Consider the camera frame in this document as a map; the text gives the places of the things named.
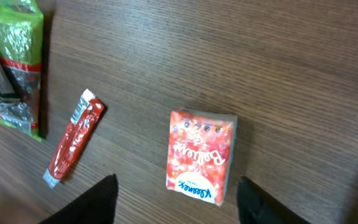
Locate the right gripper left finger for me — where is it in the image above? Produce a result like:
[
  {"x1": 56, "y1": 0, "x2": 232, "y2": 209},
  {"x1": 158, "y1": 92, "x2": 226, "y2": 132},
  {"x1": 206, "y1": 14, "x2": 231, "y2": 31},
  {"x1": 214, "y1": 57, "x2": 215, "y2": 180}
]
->
[{"x1": 41, "y1": 174, "x2": 119, "y2": 224}]

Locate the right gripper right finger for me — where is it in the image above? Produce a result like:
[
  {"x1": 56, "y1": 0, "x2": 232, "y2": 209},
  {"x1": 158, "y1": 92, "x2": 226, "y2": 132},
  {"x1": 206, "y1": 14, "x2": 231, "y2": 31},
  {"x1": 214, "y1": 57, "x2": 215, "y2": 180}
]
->
[{"x1": 237, "y1": 176, "x2": 308, "y2": 224}]

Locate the small orange white box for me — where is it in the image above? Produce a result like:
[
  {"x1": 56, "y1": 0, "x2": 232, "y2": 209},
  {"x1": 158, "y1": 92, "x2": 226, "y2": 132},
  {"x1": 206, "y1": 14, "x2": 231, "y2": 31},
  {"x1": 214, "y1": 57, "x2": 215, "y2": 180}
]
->
[{"x1": 166, "y1": 110, "x2": 238, "y2": 207}]

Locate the red sachet stick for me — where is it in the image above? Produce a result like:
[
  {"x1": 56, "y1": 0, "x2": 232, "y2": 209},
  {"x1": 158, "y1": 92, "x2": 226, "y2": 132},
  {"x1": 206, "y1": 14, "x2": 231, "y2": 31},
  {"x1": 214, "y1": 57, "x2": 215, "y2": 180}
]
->
[{"x1": 43, "y1": 89, "x2": 104, "y2": 189}]

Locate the green snack bag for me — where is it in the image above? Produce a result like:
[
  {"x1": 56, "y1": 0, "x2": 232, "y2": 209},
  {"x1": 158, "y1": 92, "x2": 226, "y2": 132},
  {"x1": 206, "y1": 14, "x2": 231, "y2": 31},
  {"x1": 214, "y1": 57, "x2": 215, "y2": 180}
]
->
[{"x1": 0, "y1": 0, "x2": 44, "y2": 141}]

